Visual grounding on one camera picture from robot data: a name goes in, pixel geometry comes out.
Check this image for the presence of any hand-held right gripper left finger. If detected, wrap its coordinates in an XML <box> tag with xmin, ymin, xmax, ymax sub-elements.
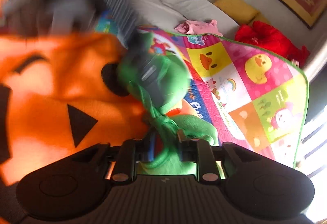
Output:
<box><xmin>72</xmin><ymin>134</ymin><xmax>155</xmax><ymax>184</ymax></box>

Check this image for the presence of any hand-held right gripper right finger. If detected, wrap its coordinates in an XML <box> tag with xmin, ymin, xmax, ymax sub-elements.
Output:
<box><xmin>178</xmin><ymin>137</ymin><xmax>259</xmax><ymax>184</ymax></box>

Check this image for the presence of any orange pumpkin costume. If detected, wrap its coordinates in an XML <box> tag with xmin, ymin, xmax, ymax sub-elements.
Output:
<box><xmin>0</xmin><ymin>31</ymin><xmax>218</xmax><ymax>187</ymax></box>

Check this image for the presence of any person's left forearm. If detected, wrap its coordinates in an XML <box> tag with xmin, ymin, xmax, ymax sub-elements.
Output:
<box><xmin>0</xmin><ymin>0</ymin><xmax>109</xmax><ymax>36</ymax></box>

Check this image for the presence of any pink garment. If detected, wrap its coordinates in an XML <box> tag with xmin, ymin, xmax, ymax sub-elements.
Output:
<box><xmin>175</xmin><ymin>19</ymin><xmax>223</xmax><ymax>37</ymax></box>

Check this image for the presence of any grey striped cushion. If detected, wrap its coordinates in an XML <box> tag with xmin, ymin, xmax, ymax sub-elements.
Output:
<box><xmin>104</xmin><ymin>0</ymin><xmax>144</xmax><ymax>44</ymax></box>

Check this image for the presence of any colourful cartoon printed blanket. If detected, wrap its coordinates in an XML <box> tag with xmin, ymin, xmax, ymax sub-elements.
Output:
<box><xmin>94</xmin><ymin>13</ymin><xmax>310</xmax><ymax>169</ymax></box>

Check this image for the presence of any yellow pillow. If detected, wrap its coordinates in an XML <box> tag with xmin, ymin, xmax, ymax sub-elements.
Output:
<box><xmin>252</xmin><ymin>13</ymin><xmax>272</xmax><ymax>26</ymax></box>
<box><xmin>214</xmin><ymin>0</ymin><xmax>259</xmax><ymax>24</ymax></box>

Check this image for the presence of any red garment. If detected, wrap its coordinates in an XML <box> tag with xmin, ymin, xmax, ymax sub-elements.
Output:
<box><xmin>234</xmin><ymin>21</ymin><xmax>311</xmax><ymax>68</ymax></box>

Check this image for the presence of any white window grille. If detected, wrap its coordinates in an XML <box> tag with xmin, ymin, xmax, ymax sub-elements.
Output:
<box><xmin>298</xmin><ymin>112</ymin><xmax>327</xmax><ymax>179</ymax></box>

